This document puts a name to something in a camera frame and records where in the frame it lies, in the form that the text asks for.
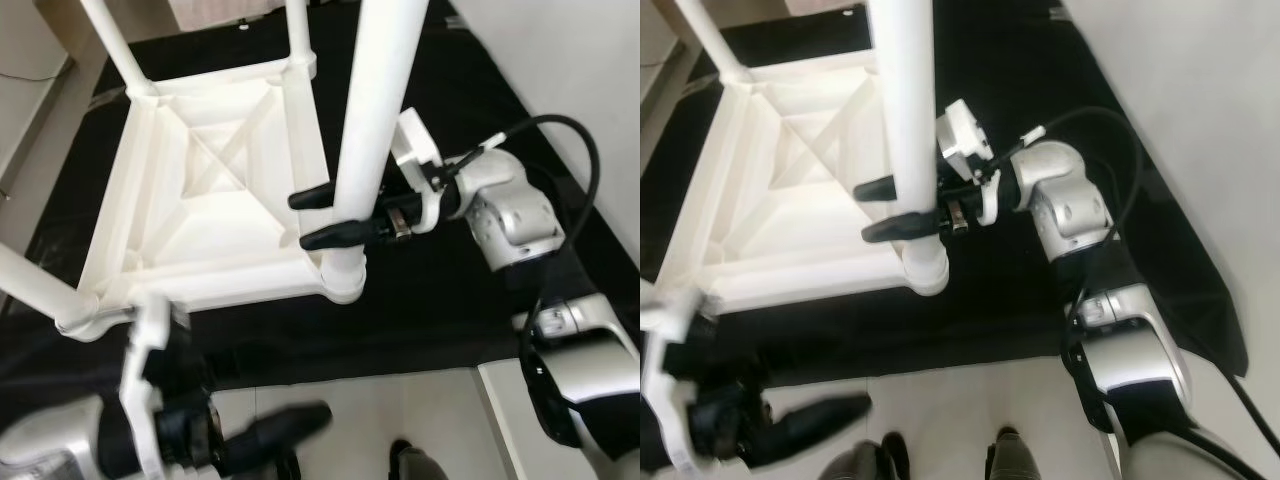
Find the black tablecloth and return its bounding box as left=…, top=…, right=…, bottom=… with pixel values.
left=0, top=0, right=641, bottom=403
left=640, top=0, right=1250, bottom=388

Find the grey robot left leg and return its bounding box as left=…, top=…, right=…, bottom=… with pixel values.
left=819, top=439, right=897, bottom=480

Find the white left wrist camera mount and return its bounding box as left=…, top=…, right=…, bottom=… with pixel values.
left=119, top=294, right=178, bottom=478
left=640, top=284, right=717, bottom=478

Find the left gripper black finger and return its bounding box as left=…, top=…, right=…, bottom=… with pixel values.
left=214, top=401, right=335, bottom=473
left=759, top=392, right=874, bottom=468

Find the white plastic table top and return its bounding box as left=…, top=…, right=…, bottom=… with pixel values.
left=60, top=53, right=370, bottom=343
left=640, top=48, right=952, bottom=317

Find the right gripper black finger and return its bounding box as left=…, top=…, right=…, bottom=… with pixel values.
left=297, top=219, right=387, bottom=252
left=861, top=211, right=942, bottom=245
left=287, top=184, right=340, bottom=212
left=852, top=174, right=899, bottom=202

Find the white plastic table leg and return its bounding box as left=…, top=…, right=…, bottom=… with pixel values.
left=77, top=0, right=157, bottom=98
left=0, top=240, right=88, bottom=328
left=867, top=0, right=950, bottom=278
left=284, top=0, right=317, bottom=73
left=321, top=0, right=432, bottom=283
left=671, top=0, right=752, bottom=83

